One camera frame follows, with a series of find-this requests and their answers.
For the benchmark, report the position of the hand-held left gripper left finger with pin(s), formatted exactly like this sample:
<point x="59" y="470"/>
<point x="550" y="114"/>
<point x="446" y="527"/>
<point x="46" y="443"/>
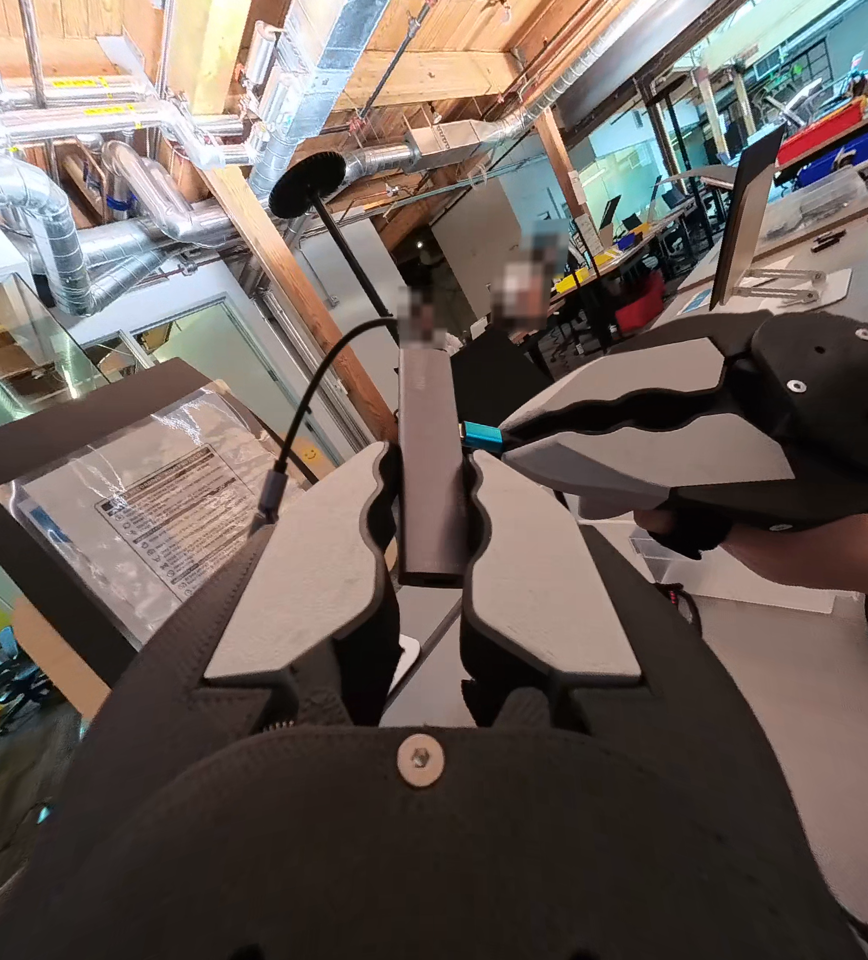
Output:
<point x="306" y="577"/>

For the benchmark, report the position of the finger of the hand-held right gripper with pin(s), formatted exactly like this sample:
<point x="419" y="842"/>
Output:
<point x="629" y="371"/>
<point x="666" y="461"/>

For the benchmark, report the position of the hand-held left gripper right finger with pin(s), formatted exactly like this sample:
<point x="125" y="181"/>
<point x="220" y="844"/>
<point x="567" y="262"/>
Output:
<point x="546" y="585"/>

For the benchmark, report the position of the red storage crate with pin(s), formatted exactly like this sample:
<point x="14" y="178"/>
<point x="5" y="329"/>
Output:
<point x="640" y="304"/>

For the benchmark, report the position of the white tablet stand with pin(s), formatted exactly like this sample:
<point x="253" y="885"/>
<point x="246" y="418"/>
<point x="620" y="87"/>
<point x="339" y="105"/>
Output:
<point x="786" y="286"/>

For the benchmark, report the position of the wood-framed instruction board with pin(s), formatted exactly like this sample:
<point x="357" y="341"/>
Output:
<point x="163" y="510"/>

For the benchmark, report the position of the dark tilted board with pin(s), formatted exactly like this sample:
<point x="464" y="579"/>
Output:
<point x="745" y="217"/>

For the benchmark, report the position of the blue plastic bin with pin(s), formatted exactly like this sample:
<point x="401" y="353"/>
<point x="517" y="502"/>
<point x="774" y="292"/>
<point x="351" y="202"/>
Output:
<point x="850" y="161"/>

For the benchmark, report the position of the red plastic bin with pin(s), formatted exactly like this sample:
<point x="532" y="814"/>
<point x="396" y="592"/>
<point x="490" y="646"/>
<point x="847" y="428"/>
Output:
<point x="824" y="139"/>

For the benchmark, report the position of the black pole stand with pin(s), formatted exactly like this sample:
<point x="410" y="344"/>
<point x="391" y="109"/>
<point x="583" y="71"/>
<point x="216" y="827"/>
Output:
<point x="306" y="187"/>

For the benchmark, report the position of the silver ventilation ducts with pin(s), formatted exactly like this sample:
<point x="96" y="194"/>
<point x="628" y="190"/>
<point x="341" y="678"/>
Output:
<point x="51" y="225"/>

